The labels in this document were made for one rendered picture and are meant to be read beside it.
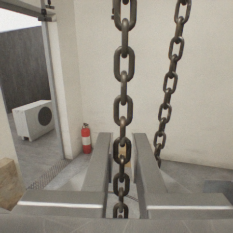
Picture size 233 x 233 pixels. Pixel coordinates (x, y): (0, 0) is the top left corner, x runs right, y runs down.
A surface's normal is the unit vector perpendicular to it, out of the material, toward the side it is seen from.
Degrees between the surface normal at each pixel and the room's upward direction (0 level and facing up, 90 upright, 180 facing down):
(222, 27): 90
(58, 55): 90
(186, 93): 90
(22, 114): 90
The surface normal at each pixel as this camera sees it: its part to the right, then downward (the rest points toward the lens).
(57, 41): -0.33, 0.31
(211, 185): -0.12, 0.32
